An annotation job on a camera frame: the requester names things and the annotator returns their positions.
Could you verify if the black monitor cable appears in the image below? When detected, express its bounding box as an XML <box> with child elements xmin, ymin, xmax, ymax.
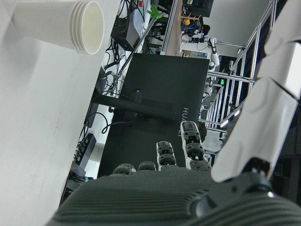
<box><xmin>101</xmin><ymin>120</ymin><xmax>132</xmax><ymax>135</ymax></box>

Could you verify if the black computer monitor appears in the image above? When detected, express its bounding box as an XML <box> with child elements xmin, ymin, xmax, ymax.
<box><xmin>97</xmin><ymin>53</ymin><xmax>210</xmax><ymax>178</ymax></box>

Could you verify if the aluminium frame structure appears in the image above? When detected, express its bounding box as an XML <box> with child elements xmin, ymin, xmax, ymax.
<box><xmin>198</xmin><ymin>0</ymin><xmax>284</xmax><ymax>163</ymax></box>

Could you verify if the white paper cup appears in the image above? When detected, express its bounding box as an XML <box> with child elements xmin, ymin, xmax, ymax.
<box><xmin>12</xmin><ymin>0</ymin><xmax>105</xmax><ymax>56</ymax></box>

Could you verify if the green plastic clamp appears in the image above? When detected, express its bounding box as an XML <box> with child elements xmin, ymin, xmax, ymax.
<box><xmin>147</xmin><ymin>4</ymin><xmax>163</xmax><ymax>19</ymax></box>

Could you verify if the person in dark clothes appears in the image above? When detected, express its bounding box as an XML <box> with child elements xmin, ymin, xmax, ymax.
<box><xmin>197</xmin><ymin>24</ymin><xmax>212</xmax><ymax>38</ymax></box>

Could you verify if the white humanoid robot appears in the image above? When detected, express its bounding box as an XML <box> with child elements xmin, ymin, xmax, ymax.
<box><xmin>201</xmin><ymin>36</ymin><xmax>222</xmax><ymax>99</ymax></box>

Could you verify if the right dexterous robot hand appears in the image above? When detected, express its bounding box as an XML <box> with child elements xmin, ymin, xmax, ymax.
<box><xmin>42</xmin><ymin>0</ymin><xmax>301</xmax><ymax>226</ymax></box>

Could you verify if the black electronics box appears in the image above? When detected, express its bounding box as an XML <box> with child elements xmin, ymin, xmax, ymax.
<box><xmin>110</xmin><ymin>9</ymin><xmax>144</xmax><ymax>50</ymax></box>

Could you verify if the black power strip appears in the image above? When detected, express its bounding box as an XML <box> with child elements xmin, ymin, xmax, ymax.
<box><xmin>74</xmin><ymin>133</ymin><xmax>97</xmax><ymax>168</ymax></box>

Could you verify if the thin metal rod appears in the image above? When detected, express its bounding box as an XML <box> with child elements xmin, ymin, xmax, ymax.
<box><xmin>114</xmin><ymin>17</ymin><xmax>157</xmax><ymax>82</ymax></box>

